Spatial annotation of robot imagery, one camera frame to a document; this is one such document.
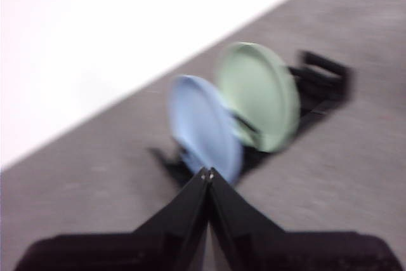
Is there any green plate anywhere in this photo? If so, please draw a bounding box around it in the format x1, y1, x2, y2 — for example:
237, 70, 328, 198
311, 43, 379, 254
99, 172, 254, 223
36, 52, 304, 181
215, 41, 301, 154

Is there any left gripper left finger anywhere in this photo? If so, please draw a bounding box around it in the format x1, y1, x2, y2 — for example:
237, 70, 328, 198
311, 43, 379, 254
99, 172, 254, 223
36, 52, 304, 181
14, 167, 211, 271

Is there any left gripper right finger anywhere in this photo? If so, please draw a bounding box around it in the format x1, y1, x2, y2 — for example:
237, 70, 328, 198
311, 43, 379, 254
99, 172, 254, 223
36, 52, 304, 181
208, 166, 401, 271

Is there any blue plate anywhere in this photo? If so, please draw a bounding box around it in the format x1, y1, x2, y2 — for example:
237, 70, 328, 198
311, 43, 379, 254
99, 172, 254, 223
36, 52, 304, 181
167, 74, 245, 185

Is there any black plate rack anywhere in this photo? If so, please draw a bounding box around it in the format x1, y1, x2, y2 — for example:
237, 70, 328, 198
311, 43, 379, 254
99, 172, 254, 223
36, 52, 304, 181
147, 49, 355, 189

